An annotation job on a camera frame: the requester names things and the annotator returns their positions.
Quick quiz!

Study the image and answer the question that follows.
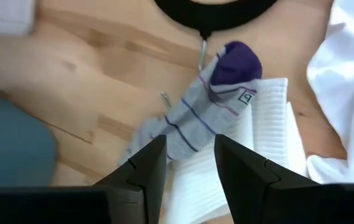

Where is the teal plastic bin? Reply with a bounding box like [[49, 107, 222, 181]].
[[0, 90, 58, 187]]

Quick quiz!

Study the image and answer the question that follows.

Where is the white cloth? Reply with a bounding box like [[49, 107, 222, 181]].
[[306, 0, 354, 184]]

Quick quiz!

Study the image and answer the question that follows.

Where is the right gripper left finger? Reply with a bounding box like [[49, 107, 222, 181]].
[[0, 134, 168, 224]]

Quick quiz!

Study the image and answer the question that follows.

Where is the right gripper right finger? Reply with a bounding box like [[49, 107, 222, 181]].
[[213, 134, 354, 224]]

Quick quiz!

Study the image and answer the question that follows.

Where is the grey striped purple-toed sock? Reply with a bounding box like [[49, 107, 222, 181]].
[[117, 40, 263, 167]]

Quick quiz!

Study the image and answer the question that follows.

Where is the black clothes hanger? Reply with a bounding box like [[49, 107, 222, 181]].
[[154, 0, 279, 110]]

